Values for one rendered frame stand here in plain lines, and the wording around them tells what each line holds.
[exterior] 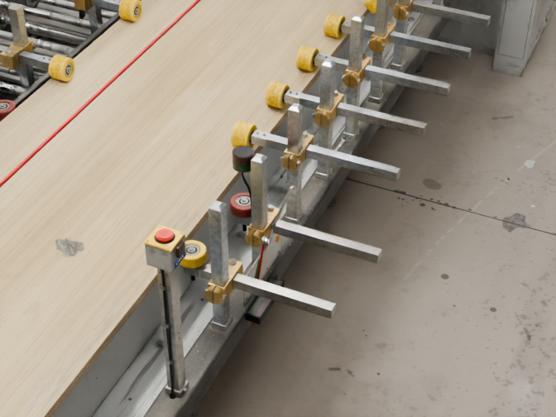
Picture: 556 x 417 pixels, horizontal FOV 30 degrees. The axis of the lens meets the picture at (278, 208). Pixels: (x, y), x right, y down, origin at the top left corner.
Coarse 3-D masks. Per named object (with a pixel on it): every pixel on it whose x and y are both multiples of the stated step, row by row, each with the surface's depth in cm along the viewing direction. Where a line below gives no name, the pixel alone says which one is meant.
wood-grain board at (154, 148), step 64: (192, 0) 392; (256, 0) 392; (320, 0) 393; (192, 64) 356; (256, 64) 356; (0, 128) 325; (64, 128) 325; (128, 128) 326; (192, 128) 326; (0, 192) 300; (64, 192) 300; (128, 192) 300; (192, 192) 301; (0, 256) 278; (64, 256) 278; (128, 256) 279; (0, 320) 260; (64, 320) 260; (0, 384) 243; (64, 384) 244
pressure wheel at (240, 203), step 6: (234, 198) 298; (240, 198) 298; (246, 198) 298; (234, 204) 295; (240, 204) 296; (246, 204) 296; (234, 210) 295; (240, 210) 294; (246, 210) 294; (240, 216) 296; (246, 216) 295; (246, 228) 303
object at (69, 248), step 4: (56, 240) 282; (60, 240) 282; (64, 240) 282; (68, 240) 280; (56, 244) 282; (60, 244) 282; (64, 244) 282; (68, 244) 280; (72, 244) 281; (76, 244) 281; (80, 244) 281; (56, 248) 280; (60, 248) 280; (64, 248) 280; (68, 248) 279; (72, 248) 280; (76, 248) 280; (80, 248) 280; (64, 252) 279; (68, 252) 279; (72, 252) 279; (76, 252) 279; (68, 256) 278
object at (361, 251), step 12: (276, 228) 296; (288, 228) 294; (300, 228) 294; (300, 240) 295; (312, 240) 293; (324, 240) 291; (336, 240) 291; (348, 240) 291; (348, 252) 290; (360, 252) 288; (372, 252) 287
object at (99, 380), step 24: (336, 72) 391; (312, 120) 380; (240, 192) 330; (144, 312) 286; (120, 336) 276; (144, 336) 290; (96, 360) 266; (120, 360) 280; (96, 384) 270; (72, 408) 261; (96, 408) 274
